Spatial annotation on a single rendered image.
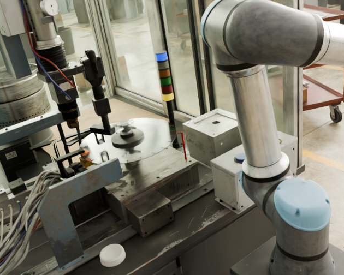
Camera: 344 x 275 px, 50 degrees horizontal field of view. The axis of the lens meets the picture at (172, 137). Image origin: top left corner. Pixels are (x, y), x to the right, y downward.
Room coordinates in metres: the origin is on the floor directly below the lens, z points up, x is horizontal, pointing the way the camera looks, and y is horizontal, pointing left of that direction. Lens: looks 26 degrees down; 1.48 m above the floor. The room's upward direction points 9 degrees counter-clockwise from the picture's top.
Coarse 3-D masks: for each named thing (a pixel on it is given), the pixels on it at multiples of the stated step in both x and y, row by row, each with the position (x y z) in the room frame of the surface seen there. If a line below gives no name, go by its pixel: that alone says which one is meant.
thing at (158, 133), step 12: (144, 120) 1.27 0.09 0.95; (156, 120) 1.25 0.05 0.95; (144, 132) 1.16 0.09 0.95; (156, 132) 1.15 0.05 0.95; (168, 132) 1.13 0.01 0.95; (84, 144) 1.15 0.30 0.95; (96, 144) 1.13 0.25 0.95; (108, 144) 1.11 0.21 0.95; (144, 144) 1.07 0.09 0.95; (156, 144) 1.06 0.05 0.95; (168, 144) 1.04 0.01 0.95; (84, 156) 1.06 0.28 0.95; (96, 156) 1.04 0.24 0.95; (108, 156) 1.03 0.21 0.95; (120, 156) 1.02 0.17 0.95; (132, 156) 1.00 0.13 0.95; (144, 156) 0.99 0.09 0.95
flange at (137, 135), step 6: (120, 132) 1.14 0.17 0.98; (132, 132) 1.12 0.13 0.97; (138, 132) 1.15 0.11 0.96; (114, 138) 1.13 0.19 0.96; (120, 138) 1.12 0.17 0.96; (126, 138) 1.11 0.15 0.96; (132, 138) 1.11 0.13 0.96; (138, 138) 1.10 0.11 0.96; (114, 144) 1.10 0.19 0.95; (120, 144) 1.08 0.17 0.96; (126, 144) 1.08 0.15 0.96; (132, 144) 1.08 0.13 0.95
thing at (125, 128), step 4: (132, 120) 1.17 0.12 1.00; (116, 124) 1.15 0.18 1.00; (120, 124) 1.14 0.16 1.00; (124, 124) 1.13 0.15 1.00; (128, 124) 1.13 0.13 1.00; (120, 128) 1.11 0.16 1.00; (124, 128) 1.12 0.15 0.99; (128, 128) 1.12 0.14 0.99; (132, 128) 1.11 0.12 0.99; (136, 128) 1.10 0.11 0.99; (116, 132) 1.09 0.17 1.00; (124, 132) 1.12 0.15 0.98; (128, 132) 1.12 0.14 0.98
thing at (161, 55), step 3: (159, 51) 1.40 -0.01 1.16; (162, 51) 1.40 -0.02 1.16; (165, 51) 1.39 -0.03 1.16; (156, 54) 1.38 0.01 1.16; (159, 54) 1.37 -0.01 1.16; (162, 54) 1.37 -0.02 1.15; (165, 54) 1.38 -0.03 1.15; (156, 57) 1.38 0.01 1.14; (159, 57) 1.37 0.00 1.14; (162, 57) 1.37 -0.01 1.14; (165, 57) 1.38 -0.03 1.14; (156, 60) 1.39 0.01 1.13; (159, 60) 1.37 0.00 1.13; (162, 60) 1.37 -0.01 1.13; (165, 60) 1.38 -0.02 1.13
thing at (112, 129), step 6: (102, 120) 1.07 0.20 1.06; (108, 120) 1.07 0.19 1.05; (96, 126) 1.10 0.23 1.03; (102, 126) 1.09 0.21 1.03; (108, 126) 1.06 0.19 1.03; (96, 132) 1.09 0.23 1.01; (102, 132) 1.07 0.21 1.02; (108, 132) 1.06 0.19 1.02; (114, 132) 1.07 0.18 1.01; (96, 138) 1.08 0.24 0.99; (102, 138) 1.10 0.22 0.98
